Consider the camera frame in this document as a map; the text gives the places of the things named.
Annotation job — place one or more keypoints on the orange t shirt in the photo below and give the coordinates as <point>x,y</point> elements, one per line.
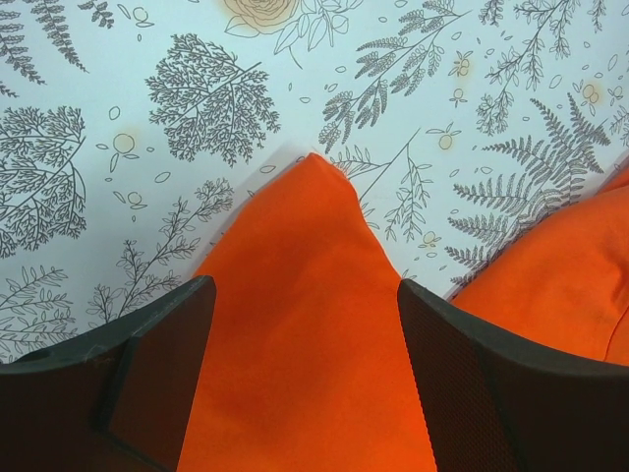
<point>306,368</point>

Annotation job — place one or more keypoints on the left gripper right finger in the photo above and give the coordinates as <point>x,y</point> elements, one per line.
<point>495,401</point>

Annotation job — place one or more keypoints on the floral patterned table mat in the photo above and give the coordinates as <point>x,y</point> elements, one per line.
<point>131,131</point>

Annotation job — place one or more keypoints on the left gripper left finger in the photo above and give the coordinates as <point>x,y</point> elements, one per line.
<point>116,398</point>

